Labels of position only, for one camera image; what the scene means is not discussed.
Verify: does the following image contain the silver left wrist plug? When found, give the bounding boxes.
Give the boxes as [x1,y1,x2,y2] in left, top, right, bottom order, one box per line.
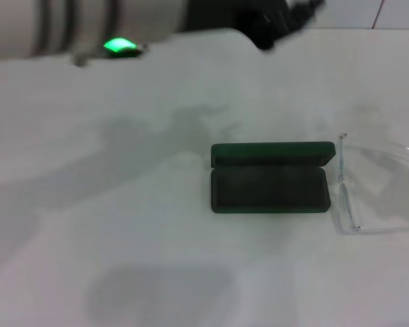
[71,46,150,66]

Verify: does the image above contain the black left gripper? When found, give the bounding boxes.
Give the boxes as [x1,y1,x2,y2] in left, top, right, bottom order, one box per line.
[185,0,327,52]

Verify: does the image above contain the green glasses case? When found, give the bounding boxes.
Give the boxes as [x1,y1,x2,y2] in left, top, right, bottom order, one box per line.
[210,141,337,215]

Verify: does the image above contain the clear white glasses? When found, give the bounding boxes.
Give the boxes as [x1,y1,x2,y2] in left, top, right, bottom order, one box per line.
[333,131,409,236]

